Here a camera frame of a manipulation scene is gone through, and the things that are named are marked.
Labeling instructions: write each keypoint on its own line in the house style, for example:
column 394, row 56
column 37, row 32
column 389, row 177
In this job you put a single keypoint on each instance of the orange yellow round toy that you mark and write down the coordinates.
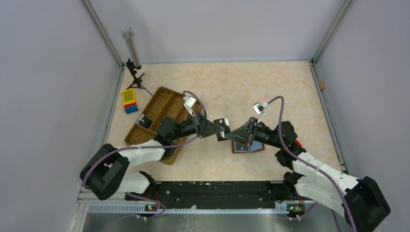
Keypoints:
column 298, row 143

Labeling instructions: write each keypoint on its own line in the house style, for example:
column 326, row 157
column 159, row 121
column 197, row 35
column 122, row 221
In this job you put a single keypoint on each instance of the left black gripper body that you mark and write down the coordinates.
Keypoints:
column 192, row 126

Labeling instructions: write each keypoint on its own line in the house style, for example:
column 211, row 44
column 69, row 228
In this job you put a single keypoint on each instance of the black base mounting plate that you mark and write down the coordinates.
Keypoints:
column 221, row 194

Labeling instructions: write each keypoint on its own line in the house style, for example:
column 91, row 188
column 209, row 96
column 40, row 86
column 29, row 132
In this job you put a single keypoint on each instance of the small tan wall block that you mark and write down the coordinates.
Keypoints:
column 321, row 85

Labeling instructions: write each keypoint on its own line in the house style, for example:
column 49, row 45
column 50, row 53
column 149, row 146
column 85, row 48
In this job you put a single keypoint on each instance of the stack of credit cards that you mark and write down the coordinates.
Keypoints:
column 144, row 121

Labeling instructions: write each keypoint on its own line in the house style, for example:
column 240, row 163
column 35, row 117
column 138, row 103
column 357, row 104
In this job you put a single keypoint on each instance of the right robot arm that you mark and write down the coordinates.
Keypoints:
column 359, row 201

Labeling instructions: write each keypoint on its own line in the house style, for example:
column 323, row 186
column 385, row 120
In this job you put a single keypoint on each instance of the colourful toy brick block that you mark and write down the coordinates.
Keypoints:
column 129, row 101

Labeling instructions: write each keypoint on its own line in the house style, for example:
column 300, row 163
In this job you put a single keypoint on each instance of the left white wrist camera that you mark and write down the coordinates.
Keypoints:
column 189, row 104

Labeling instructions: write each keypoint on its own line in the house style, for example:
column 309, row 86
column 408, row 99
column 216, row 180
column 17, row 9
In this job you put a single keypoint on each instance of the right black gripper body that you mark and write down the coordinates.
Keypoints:
column 265, row 135

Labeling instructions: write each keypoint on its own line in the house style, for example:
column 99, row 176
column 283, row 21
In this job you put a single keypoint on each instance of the grey tube on tripod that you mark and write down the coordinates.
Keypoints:
column 133, row 63

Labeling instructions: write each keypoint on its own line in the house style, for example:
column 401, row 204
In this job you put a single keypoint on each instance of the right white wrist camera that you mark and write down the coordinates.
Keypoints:
column 260, row 110

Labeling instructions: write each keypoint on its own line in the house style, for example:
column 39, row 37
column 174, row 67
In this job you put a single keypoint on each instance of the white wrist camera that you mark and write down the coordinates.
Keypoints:
column 189, row 104
column 260, row 110

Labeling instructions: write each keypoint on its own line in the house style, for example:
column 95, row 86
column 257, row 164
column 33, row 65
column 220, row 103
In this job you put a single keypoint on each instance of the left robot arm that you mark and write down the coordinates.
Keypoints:
column 104, row 173

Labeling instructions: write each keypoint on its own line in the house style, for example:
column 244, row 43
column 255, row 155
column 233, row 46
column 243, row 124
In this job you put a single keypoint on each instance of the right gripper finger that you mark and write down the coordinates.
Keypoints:
column 241, row 139
column 243, row 132

